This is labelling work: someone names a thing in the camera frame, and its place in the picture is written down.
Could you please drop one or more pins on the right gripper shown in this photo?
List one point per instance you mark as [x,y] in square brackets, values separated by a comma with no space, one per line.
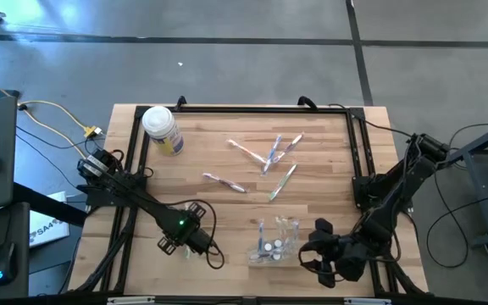
[322,254]

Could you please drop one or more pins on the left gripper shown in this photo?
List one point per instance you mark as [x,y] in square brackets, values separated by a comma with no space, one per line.
[198,210]

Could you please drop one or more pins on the clear acrylic organizer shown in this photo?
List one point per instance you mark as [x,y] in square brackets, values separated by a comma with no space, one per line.
[292,251]

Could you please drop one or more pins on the reddish pink toothbrush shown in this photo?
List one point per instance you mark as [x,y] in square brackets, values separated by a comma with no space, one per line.
[281,229]

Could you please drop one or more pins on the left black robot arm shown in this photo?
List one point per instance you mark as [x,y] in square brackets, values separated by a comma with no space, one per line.
[142,201]

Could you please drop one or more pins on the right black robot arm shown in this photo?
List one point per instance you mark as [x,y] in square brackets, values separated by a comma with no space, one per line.
[400,182]

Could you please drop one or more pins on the Lysol wipes canister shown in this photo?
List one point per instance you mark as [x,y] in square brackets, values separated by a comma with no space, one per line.
[163,131]

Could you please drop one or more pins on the white cardboard box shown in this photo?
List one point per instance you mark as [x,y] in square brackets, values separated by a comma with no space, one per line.
[49,229]

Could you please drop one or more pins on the black desk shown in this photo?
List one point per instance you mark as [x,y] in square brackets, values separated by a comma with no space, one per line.
[19,237]

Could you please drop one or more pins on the blue-grey metal table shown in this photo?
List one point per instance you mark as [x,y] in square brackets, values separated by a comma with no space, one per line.
[477,142]

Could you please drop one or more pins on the black computer mouse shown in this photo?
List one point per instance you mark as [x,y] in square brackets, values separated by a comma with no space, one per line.
[2,262]

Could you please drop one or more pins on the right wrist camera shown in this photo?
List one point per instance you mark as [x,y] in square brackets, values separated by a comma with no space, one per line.
[339,250]

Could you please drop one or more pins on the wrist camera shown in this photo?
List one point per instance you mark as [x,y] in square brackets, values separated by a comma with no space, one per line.
[201,241]
[339,250]

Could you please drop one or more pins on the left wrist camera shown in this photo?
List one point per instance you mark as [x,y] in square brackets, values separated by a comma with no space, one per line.
[201,241]

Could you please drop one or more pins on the silver bracket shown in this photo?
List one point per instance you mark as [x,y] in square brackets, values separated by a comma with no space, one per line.
[367,301]
[129,301]

